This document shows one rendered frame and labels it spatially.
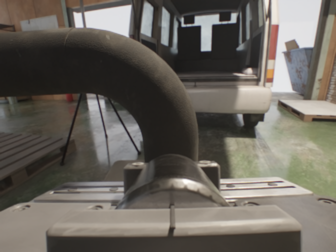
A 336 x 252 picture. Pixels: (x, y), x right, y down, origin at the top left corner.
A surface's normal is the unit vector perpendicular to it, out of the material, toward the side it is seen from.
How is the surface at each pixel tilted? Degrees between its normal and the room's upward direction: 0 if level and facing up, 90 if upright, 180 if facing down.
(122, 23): 90
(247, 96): 86
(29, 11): 90
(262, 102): 90
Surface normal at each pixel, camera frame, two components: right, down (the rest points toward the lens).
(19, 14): -0.25, 0.32
